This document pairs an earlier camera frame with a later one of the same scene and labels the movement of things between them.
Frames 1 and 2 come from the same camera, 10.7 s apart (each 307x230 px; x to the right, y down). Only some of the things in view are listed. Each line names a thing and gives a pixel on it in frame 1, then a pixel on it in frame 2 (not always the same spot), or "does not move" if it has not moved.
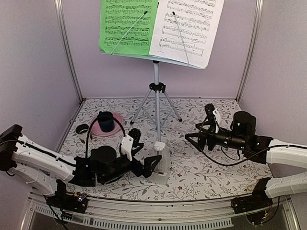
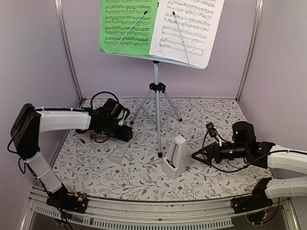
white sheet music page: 185,30 does not move
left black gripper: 137,170 to 125,135
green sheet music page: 127,27 does not move
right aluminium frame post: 259,5 does not move
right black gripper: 210,134 to 214,148
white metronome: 161,175 to 176,162
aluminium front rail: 156,215 does not move
